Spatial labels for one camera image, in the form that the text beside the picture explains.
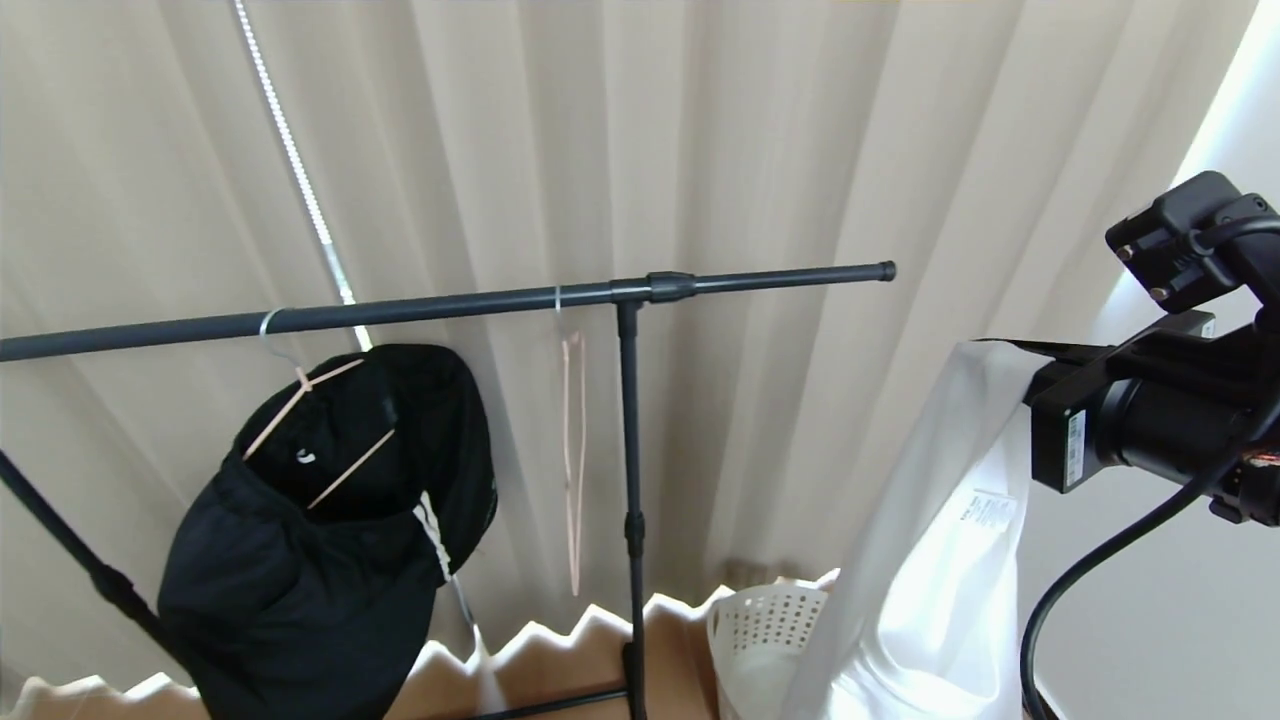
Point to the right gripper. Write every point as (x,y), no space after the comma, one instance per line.
(1150,420)

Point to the black shorts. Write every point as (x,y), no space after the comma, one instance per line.
(300,600)

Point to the white laundry basket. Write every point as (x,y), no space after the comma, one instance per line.
(760,620)

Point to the white printed garment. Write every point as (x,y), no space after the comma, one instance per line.
(930,600)

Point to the pink clothes hanger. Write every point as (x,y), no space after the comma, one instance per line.
(300,385)
(573,480)

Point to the beige curtain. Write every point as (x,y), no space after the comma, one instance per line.
(700,130)

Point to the black clothes rack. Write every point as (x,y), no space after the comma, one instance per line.
(450,305)

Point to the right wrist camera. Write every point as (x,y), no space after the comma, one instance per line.
(1170,240)

